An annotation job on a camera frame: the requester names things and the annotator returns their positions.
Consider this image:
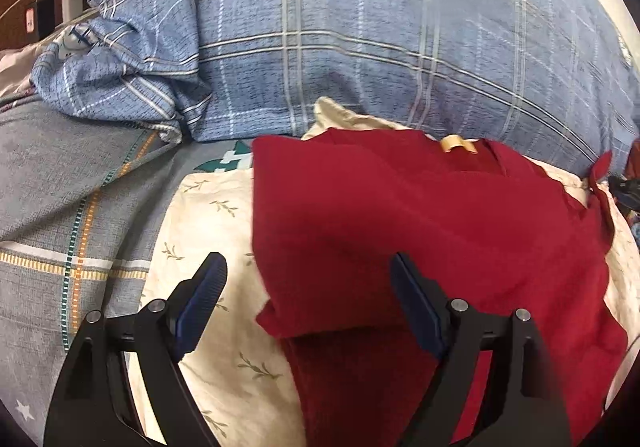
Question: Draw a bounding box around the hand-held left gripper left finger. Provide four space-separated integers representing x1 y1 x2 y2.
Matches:
42 252 228 447

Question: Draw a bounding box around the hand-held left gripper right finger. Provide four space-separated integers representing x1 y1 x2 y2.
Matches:
390 252 573 447

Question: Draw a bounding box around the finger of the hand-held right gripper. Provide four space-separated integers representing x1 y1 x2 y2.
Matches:
607 174 640 209

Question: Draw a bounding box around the red knit garment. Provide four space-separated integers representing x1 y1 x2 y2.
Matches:
251 127 629 447

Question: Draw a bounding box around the grey plaid bed sheet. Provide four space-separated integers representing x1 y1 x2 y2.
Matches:
0 94 256 447

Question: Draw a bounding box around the blue plaid quilt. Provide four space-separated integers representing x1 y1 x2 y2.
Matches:
31 0 640 178

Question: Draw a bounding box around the pale grey crumpled cloth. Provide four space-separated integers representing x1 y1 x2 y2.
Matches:
0 46 40 100

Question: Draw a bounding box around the wall power socket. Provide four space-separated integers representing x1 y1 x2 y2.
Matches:
25 0 57 33

